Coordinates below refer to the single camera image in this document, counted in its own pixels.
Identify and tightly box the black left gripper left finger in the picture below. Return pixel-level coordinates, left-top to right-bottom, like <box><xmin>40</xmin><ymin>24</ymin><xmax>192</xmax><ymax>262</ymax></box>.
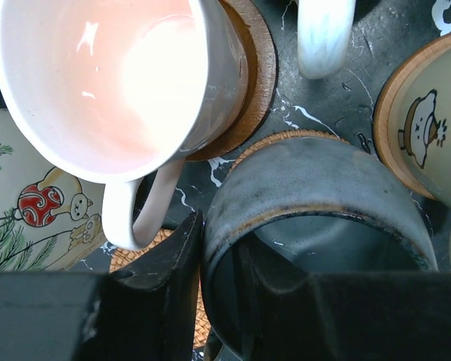
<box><xmin>72</xmin><ymin>211</ymin><xmax>203</xmax><ymax>360</ymax></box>

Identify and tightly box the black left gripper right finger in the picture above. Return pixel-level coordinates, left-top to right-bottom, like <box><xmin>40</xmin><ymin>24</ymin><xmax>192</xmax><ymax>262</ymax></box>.
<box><xmin>237</xmin><ymin>240</ymin><xmax>451</xmax><ymax>360</ymax></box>

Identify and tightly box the green floral mug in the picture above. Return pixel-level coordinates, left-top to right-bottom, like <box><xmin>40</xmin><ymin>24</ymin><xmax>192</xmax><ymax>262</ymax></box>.
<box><xmin>0</xmin><ymin>109</ymin><xmax>107</xmax><ymax>272</ymax></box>

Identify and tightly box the grey blue mug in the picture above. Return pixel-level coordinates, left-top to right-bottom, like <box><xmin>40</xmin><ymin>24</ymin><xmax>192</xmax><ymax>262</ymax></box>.
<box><xmin>201</xmin><ymin>138</ymin><xmax>437</xmax><ymax>355</ymax></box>

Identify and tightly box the yellow mug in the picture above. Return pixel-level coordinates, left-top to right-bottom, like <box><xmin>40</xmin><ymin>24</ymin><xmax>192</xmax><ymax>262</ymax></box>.
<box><xmin>389</xmin><ymin>49</ymin><xmax>451</xmax><ymax>208</ymax></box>

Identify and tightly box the pink mug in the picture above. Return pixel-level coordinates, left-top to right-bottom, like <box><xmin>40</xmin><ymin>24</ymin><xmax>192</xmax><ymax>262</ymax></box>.
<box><xmin>0</xmin><ymin>1</ymin><xmax>248</xmax><ymax>250</ymax></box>

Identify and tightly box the white speckled mug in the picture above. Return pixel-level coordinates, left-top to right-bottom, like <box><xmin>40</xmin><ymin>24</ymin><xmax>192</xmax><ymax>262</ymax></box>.
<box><xmin>298</xmin><ymin>0</ymin><xmax>356</xmax><ymax>80</ymax></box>

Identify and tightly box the woven rattan coaster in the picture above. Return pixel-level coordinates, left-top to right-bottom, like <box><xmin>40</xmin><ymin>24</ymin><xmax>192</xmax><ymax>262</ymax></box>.
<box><xmin>228</xmin><ymin>129</ymin><xmax>350</xmax><ymax>174</ymax></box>
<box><xmin>109</xmin><ymin>228</ymin><xmax>210</xmax><ymax>348</ymax></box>

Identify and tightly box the smooth brown wooden coaster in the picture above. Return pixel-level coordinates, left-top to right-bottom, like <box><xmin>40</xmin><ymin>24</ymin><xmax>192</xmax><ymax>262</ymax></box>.
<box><xmin>373</xmin><ymin>33</ymin><xmax>451</xmax><ymax>207</ymax></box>

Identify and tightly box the dark grooved wooden coaster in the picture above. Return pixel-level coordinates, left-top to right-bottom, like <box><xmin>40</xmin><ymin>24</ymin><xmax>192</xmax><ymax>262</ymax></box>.
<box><xmin>186</xmin><ymin>1</ymin><xmax>277</xmax><ymax>162</ymax></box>

